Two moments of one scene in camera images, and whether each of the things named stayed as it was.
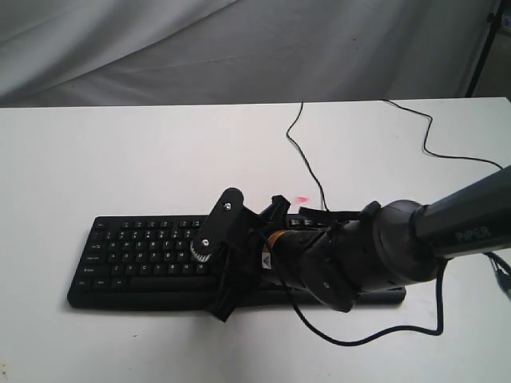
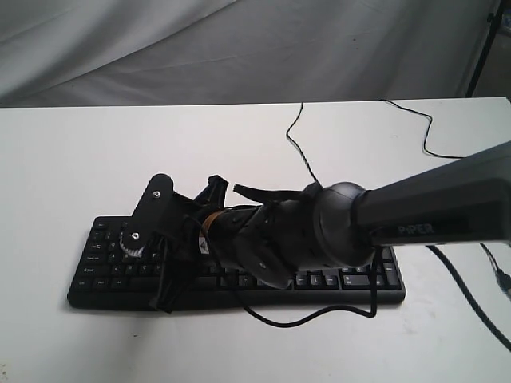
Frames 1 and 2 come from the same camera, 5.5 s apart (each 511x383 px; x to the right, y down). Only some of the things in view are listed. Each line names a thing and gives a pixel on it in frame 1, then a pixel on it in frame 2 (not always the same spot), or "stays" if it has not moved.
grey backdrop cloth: x=117 y=53 stays
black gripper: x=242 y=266 to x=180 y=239
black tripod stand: x=494 y=20 stays
